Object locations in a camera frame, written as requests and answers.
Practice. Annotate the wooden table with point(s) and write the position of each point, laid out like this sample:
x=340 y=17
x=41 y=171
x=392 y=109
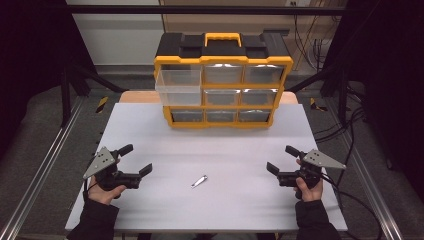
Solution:
x=140 y=96

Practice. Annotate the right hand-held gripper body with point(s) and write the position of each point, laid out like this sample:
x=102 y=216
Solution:
x=308 y=171

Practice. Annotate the person's right hand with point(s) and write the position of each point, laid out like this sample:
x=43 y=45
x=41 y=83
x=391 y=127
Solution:
x=310 y=193

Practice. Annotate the clear plastic drawer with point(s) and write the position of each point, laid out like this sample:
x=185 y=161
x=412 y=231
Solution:
x=178 y=88

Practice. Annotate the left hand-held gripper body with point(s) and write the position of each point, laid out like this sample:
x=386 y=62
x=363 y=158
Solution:
x=106 y=174

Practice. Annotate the person's left hand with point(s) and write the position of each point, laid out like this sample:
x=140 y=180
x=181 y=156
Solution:
x=104 y=194

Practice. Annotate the black curtain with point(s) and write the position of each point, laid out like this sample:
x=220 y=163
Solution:
x=30 y=66
x=386 y=83

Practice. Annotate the yellow black hazard tape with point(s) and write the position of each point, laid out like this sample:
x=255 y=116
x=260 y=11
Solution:
x=317 y=105
x=102 y=104

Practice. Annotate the yellow and black storage organizer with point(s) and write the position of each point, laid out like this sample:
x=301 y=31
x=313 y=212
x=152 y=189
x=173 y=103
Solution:
x=220 y=50

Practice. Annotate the black crossbar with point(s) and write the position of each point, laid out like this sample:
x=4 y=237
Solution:
x=200 y=9

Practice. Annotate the aluminium rail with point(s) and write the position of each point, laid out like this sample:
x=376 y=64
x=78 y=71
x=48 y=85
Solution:
x=40 y=170
x=370 y=190

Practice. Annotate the black metal stand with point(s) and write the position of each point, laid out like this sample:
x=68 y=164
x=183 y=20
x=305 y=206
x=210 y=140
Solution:
x=333 y=80
x=75 y=86

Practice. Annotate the set of small clear drawers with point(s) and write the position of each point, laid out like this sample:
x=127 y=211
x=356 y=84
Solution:
x=222 y=97

